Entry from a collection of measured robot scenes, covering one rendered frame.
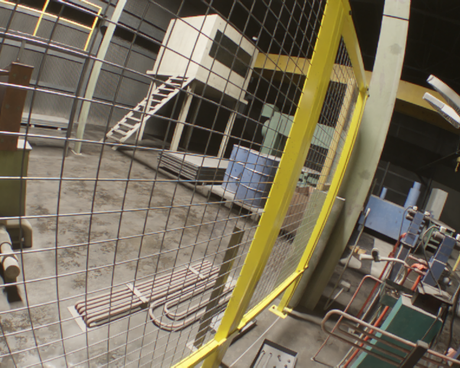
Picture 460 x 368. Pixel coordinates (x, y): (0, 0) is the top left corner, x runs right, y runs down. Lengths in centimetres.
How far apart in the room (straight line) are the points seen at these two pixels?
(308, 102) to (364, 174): 132
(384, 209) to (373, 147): 449
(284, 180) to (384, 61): 171
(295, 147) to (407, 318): 93
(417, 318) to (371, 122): 146
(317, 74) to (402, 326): 111
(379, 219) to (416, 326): 534
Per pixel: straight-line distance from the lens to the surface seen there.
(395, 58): 232
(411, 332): 133
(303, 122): 81
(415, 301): 129
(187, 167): 531
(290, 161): 81
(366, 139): 210
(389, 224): 654
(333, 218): 201
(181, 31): 991
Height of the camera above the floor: 122
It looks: 11 degrees down
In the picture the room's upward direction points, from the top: 17 degrees clockwise
